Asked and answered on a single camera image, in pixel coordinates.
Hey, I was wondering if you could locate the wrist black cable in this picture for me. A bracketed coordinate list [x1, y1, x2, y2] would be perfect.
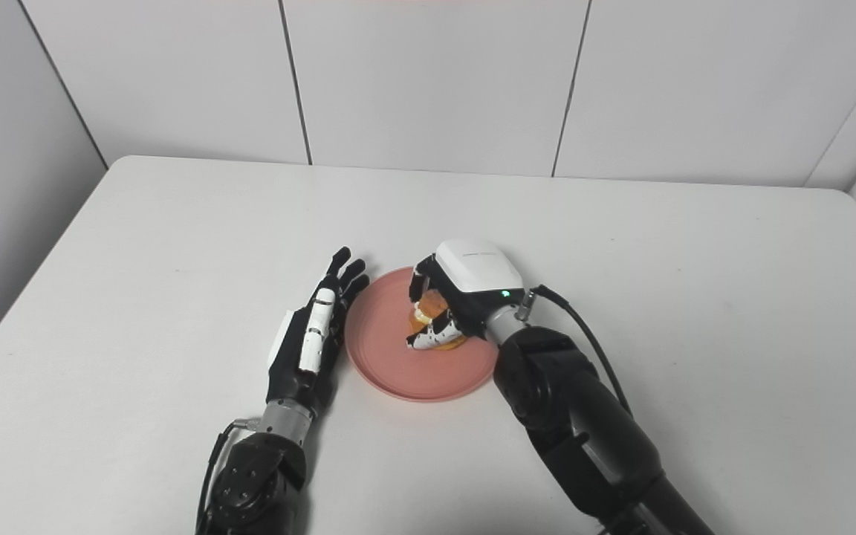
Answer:
[194, 418, 261, 535]
[520, 285, 634, 418]

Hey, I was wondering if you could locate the cream puff pastry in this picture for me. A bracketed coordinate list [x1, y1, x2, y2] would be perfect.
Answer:
[407, 290, 468, 352]

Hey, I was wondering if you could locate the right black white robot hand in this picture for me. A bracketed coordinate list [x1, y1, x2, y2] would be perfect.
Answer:
[406, 238, 527, 353]

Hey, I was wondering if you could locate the pink round plate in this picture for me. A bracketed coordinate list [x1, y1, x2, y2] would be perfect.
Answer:
[344, 266, 501, 403]

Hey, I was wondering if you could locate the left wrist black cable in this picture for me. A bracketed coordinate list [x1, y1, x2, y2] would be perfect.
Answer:
[194, 418, 261, 535]

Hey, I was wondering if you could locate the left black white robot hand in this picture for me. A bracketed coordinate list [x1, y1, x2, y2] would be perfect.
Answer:
[266, 247, 371, 410]

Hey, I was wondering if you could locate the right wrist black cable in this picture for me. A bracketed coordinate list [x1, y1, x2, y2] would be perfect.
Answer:
[520, 285, 634, 418]

